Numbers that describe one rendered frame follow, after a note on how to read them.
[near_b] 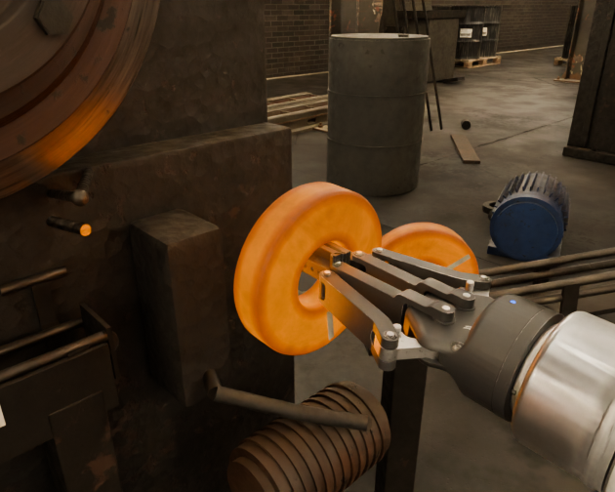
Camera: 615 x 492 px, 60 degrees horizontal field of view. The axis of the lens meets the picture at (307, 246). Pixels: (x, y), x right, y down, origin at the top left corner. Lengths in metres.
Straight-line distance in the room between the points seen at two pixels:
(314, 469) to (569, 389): 0.46
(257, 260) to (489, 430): 1.25
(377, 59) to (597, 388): 2.79
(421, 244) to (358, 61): 2.42
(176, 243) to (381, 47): 2.51
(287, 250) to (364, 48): 2.66
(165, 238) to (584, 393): 0.46
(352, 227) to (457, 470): 1.07
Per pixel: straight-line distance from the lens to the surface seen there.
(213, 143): 0.74
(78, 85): 0.53
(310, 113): 4.93
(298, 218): 0.41
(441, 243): 0.70
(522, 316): 0.35
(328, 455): 0.74
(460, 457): 1.50
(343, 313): 0.39
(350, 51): 3.08
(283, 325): 0.45
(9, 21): 0.44
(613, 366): 0.32
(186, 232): 0.63
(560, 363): 0.32
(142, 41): 0.57
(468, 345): 0.35
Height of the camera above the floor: 1.04
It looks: 24 degrees down
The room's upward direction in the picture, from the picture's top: straight up
